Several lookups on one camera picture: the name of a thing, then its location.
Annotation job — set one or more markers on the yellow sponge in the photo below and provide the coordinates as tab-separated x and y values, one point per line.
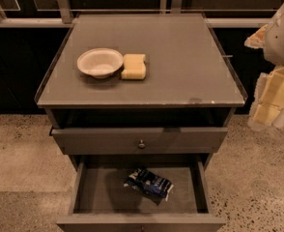
134	67

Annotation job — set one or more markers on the grey open middle drawer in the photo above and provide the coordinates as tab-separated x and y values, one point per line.
102	203

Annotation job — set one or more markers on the blue chip bag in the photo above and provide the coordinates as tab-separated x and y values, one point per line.
149	183

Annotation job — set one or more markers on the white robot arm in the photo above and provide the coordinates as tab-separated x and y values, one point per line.
273	53

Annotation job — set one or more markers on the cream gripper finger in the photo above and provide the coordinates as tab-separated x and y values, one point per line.
257	40
262	116

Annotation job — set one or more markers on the grey top drawer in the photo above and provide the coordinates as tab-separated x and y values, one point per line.
124	141

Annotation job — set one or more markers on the white paper bowl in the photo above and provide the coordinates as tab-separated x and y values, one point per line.
100	62

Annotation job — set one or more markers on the grey drawer cabinet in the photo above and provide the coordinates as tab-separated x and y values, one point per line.
188	83

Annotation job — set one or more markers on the metal railing frame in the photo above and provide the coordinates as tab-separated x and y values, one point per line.
61	13

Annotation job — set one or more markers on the round metal drawer knob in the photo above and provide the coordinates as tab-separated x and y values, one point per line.
141	144

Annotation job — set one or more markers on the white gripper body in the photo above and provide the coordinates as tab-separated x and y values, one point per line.
281	43

